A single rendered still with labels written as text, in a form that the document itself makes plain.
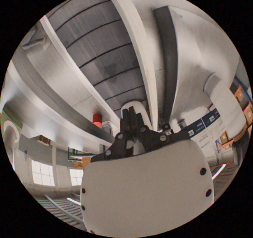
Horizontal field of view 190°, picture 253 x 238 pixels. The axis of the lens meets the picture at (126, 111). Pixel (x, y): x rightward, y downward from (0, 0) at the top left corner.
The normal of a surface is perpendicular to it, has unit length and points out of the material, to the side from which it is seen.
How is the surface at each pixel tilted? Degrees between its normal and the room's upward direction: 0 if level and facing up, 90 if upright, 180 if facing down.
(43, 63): 0
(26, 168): 90
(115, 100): 0
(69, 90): 0
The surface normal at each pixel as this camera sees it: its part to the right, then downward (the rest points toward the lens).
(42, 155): 0.96, -0.27
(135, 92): 0.18, 0.79
